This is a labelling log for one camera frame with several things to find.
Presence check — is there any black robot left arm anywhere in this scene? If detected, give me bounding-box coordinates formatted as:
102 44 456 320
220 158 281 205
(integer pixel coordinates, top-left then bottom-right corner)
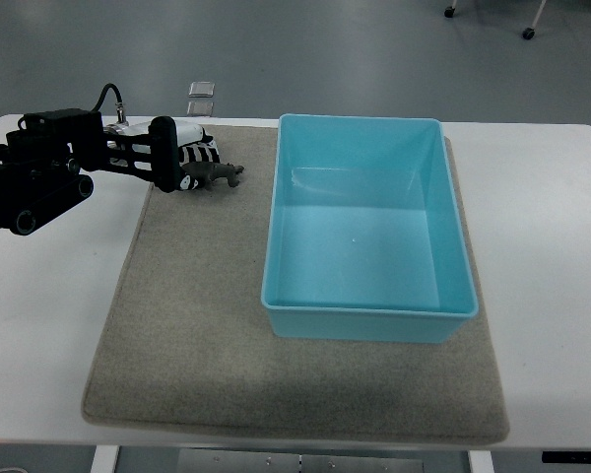
0 101 182 236

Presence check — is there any right black caster wheel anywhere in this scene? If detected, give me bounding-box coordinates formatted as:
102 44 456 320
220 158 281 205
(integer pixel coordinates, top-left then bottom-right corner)
521 28 536 40

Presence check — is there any white cart leg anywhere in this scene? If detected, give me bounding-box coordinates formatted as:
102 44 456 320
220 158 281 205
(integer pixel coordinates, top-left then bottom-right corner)
529 0 548 31

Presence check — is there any black table control panel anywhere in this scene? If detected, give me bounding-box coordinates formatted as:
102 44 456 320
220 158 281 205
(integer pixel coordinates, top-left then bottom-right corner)
542 450 591 465

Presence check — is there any beige felt mat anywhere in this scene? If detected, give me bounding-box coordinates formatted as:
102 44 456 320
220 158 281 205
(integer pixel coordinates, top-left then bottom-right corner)
82 125 509 444

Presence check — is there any metal table frame bracket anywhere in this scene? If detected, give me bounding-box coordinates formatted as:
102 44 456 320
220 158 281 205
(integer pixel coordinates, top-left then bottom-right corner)
176 448 425 473

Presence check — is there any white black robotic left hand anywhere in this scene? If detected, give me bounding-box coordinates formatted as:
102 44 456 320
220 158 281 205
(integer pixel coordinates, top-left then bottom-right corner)
105 117 221 192

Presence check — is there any lower metal floor plate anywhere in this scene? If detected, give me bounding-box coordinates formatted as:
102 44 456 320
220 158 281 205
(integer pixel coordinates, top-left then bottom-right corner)
186 101 214 117

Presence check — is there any brown toy hippo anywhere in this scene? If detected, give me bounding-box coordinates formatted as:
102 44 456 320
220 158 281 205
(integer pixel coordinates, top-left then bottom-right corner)
181 162 244 189

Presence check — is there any blue plastic box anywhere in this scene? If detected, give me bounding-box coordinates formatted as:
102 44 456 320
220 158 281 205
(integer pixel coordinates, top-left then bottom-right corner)
261 114 479 343

